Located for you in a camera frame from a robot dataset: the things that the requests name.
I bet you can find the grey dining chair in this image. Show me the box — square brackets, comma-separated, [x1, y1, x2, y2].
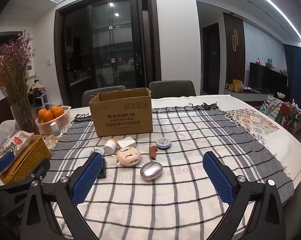
[82, 85, 127, 108]
[148, 80, 196, 99]

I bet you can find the silver egg-shaped object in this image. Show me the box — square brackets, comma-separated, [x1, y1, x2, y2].
[140, 162, 163, 180]

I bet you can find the round blue tin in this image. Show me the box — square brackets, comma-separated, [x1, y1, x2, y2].
[156, 137, 172, 150]

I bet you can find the wicker tissue box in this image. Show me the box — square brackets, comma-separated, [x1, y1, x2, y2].
[0, 134, 52, 183]

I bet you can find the small black object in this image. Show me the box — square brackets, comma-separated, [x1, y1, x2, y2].
[97, 157, 107, 179]

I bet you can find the colourful patterned tablecloth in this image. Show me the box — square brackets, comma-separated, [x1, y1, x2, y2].
[226, 107, 281, 140]

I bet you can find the printed tissue packet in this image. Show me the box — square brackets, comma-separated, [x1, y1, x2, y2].
[0, 130, 34, 162]

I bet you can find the beige round device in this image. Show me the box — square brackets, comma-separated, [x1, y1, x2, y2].
[115, 146, 141, 167]

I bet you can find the black television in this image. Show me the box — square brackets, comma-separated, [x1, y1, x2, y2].
[248, 62, 288, 93]

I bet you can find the colourful patterned chair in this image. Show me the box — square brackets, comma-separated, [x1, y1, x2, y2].
[259, 95, 301, 133]

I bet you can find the white jar with yellow lid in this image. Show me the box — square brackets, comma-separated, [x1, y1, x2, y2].
[103, 138, 117, 155]

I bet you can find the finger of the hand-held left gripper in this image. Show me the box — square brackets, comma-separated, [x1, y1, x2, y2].
[0, 152, 16, 173]
[28, 158, 51, 181]

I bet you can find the white shoe rack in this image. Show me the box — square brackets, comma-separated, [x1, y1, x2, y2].
[28, 80, 51, 107]

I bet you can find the dried flower bunch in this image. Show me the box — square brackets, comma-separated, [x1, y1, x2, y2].
[0, 31, 36, 104]

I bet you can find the blue curtain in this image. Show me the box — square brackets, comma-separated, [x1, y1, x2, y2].
[284, 44, 301, 105]

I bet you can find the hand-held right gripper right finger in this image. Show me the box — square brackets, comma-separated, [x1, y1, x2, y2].
[203, 151, 287, 240]

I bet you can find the television cabinet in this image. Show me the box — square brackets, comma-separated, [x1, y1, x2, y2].
[224, 87, 273, 102]

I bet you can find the dark sliding glass door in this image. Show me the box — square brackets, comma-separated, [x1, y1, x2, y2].
[54, 0, 162, 105]

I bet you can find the orange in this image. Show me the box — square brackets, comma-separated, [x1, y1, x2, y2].
[51, 105, 65, 118]
[38, 109, 53, 123]

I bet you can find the white fruit basket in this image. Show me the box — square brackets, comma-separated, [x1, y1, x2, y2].
[35, 106, 72, 135]

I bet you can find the dark wooden wall cabinet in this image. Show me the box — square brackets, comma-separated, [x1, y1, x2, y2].
[223, 12, 246, 85]

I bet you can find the dark room door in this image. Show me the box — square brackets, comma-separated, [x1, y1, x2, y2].
[202, 22, 220, 95]

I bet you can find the black and white checked cloth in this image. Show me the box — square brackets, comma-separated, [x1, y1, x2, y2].
[42, 102, 295, 240]

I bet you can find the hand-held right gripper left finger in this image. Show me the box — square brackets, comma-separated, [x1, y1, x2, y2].
[20, 152, 103, 240]

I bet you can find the brown cardboard box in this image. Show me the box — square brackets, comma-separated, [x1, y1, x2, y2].
[89, 87, 153, 137]

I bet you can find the glass vase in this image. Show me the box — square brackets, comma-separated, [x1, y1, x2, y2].
[10, 97, 41, 134]

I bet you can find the small white box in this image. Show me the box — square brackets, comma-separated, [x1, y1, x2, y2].
[117, 137, 136, 150]

